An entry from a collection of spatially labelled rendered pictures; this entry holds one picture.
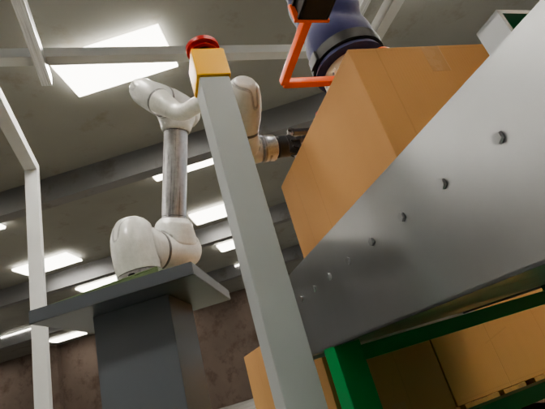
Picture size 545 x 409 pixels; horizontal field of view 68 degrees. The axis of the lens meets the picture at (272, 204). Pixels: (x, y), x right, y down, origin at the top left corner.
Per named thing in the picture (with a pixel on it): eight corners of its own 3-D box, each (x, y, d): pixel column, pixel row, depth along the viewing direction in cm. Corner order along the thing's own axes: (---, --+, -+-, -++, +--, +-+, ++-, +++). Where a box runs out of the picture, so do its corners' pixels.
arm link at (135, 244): (105, 283, 142) (95, 226, 149) (147, 282, 157) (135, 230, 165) (136, 265, 135) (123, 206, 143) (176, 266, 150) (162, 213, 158)
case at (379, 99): (590, 188, 82) (495, 42, 97) (426, 221, 70) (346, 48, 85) (427, 275, 134) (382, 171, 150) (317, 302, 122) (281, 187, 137)
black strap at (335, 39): (397, 36, 119) (392, 26, 121) (328, 36, 112) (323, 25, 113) (364, 88, 139) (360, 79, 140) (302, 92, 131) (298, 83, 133)
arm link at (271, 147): (259, 168, 138) (276, 165, 140) (266, 152, 130) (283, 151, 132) (253, 145, 141) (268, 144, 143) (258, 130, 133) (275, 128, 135)
